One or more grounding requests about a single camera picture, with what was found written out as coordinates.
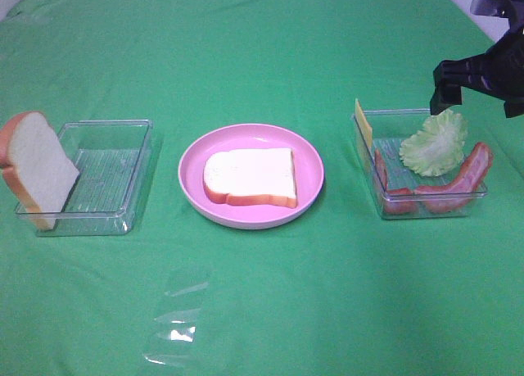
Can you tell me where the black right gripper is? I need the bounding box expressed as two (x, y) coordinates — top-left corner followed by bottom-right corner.
(430, 9), (523, 118)

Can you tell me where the green lettuce leaf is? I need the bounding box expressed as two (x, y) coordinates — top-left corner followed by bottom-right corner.
(399, 109), (468, 177)

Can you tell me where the bacon strip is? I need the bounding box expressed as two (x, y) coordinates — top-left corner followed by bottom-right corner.
(374, 149), (418, 219)
(414, 142), (493, 214)

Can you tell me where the white bread slice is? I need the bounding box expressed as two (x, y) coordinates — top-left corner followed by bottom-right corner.
(1, 111), (79, 230)
(203, 147), (298, 208)

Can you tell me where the clear right plastic container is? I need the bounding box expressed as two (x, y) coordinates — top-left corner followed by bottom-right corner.
(352, 108), (487, 220)

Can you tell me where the clear plastic container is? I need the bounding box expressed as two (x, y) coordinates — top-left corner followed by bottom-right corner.
(352, 108), (487, 220)
(15, 119), (153, 237)

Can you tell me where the yellow cheese slice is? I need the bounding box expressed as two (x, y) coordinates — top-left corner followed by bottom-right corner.
(355, 98), (373, 172)

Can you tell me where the green tablecloth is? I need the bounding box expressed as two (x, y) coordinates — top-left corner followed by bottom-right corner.
(1, 0), (523, 375)

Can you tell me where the pink round plate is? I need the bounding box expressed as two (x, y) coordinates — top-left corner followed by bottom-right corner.
(178, 124), (324, 229)

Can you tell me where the clear left plastic container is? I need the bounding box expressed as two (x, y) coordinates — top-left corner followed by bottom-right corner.
(15, 119), (153, 237)

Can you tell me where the clear tape patch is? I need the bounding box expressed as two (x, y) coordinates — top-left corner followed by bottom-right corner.
(138, 265), (211, 375)

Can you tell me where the leaning white bread slice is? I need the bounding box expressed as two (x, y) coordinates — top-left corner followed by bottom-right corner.
(1, 111), (79, 230)

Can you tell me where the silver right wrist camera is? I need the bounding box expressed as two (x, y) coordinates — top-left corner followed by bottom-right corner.
(470, 0), (523, 20)

